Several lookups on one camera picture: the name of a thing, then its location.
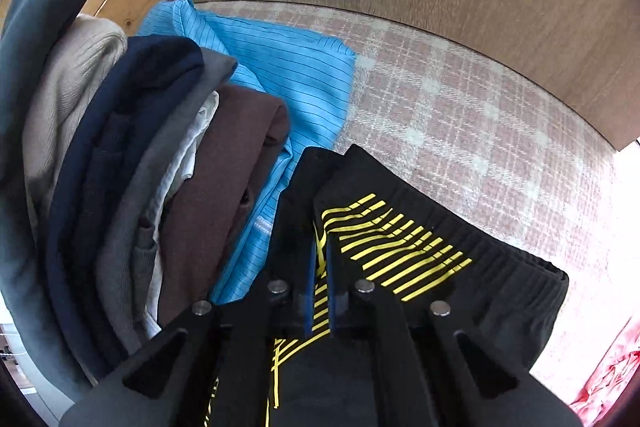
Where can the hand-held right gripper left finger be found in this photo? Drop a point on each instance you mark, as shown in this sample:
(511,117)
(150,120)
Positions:
(316,257)

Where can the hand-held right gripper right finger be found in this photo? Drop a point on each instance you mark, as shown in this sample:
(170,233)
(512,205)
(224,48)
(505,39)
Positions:
(343,309)

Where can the black shorts with yellow stripes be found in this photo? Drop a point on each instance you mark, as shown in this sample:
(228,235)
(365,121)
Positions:
(500,297)

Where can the brown folded garment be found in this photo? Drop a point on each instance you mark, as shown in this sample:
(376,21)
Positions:
(220,187)

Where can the white folded garment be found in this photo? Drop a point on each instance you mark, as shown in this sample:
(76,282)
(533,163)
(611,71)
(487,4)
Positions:
(187,157)

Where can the grey folded garment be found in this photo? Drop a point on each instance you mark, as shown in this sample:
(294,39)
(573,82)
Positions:
(130,227)

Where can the light blue striped shirt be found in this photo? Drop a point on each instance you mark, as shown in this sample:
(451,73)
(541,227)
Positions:
(280,72)

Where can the pink plaid blanket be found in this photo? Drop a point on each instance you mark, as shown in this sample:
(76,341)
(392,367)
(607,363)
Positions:
(450,107)

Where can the navy blue folded garment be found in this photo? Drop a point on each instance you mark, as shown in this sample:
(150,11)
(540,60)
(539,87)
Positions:
(100,147)

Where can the red patterned cloth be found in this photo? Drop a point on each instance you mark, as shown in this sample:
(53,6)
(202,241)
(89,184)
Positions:
(610,382)

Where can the beige knitted sweater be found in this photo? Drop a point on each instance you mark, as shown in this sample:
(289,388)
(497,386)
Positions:
(65,92)

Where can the dark teal folded garment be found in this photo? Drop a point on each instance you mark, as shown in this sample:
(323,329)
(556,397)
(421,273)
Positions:
(30,7)

